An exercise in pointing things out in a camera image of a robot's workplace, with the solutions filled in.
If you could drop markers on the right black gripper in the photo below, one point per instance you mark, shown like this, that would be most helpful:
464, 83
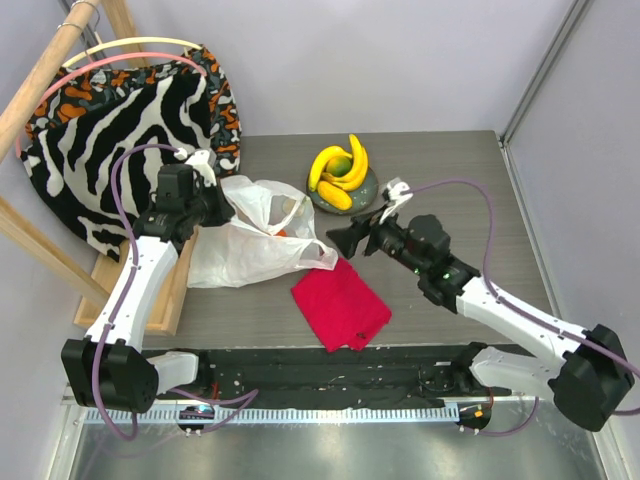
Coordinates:
370, 236

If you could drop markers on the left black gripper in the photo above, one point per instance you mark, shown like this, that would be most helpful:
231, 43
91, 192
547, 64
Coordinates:
223, 211

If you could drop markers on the white lemon-print plastic bag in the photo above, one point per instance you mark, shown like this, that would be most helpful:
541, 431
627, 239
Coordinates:
244, 252

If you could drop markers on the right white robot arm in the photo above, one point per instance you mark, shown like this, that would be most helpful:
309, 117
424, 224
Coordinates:
584, 372

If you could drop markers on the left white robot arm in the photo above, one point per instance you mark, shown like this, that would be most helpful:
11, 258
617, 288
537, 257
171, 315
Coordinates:
107, 368

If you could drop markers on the dark round plate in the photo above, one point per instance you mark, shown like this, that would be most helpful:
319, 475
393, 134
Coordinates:
362, 198

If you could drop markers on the yellow banana right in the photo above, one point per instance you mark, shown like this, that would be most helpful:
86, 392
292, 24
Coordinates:
356, 176

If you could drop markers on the yellow banana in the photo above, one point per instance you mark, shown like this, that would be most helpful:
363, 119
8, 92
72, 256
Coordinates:
356, 176
319, 164

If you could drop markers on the yellow banana left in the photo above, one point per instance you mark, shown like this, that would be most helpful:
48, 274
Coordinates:
319, 164

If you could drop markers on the red folded cloth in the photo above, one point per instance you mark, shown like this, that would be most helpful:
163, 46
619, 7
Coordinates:
340, 308

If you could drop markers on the zebra pattern cloth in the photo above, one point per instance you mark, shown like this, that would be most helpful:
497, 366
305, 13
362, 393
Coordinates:
69, 166

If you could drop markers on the orange grey patterned cloth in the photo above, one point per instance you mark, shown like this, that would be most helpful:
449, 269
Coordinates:
220, 110

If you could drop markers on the pink hanger hoop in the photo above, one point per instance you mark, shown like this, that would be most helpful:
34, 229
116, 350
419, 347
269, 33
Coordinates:
95, 113

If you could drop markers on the cream hanger hoop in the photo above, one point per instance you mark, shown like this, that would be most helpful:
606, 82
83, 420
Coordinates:
129, 42

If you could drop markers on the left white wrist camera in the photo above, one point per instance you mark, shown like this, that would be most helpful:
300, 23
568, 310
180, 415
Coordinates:
200, 160

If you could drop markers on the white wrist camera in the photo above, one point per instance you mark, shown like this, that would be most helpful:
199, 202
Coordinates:
200, 160
396, 194

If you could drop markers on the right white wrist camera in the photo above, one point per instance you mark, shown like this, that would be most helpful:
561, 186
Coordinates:
396, 194

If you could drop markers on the wooden rack frame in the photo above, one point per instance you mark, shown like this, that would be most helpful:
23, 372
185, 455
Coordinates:
95, 294

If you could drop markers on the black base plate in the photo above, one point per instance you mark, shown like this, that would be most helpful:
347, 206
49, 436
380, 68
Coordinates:
384, 377

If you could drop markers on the aluminium rail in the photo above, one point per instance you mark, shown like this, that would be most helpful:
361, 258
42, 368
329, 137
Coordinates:
192, 416

